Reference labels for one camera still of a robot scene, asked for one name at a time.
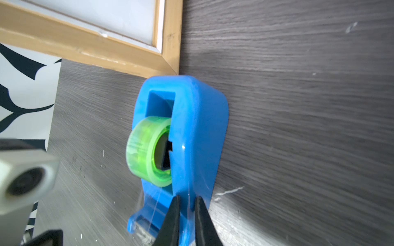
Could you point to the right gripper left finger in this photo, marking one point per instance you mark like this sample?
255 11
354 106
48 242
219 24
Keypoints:
168 234

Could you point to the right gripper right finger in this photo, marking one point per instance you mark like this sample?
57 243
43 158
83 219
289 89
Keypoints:
205 232

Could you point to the blue tape dispenser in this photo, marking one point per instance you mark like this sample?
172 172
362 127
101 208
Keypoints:
175 146

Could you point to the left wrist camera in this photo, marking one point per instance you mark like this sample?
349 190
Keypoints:
28 174

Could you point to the wooden picture frame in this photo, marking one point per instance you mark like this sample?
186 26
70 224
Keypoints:
31 27

